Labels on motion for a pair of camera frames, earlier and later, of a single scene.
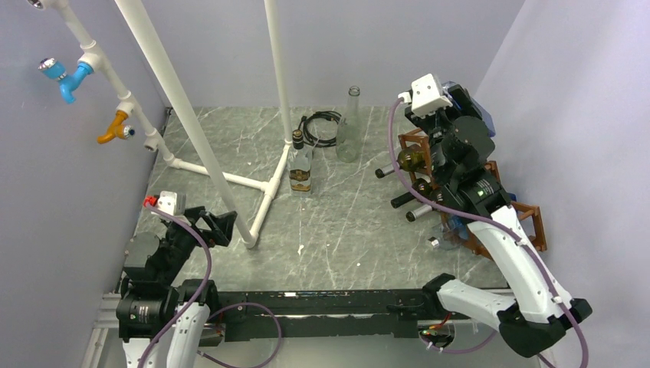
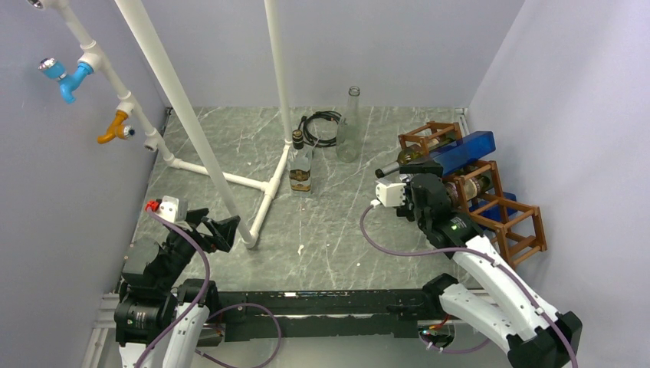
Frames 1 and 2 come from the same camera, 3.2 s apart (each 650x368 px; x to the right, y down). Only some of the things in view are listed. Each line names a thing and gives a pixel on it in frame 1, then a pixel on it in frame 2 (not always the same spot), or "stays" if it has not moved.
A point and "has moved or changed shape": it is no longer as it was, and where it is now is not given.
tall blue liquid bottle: x=484 y=113 has moved or changed shape
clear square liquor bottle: x=300 y=161 stays
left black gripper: x=223 y=222 stays
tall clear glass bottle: x=349 y=139 stays
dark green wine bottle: x=411 y=159 stays
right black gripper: x=462 y=99 to x=429 y=165
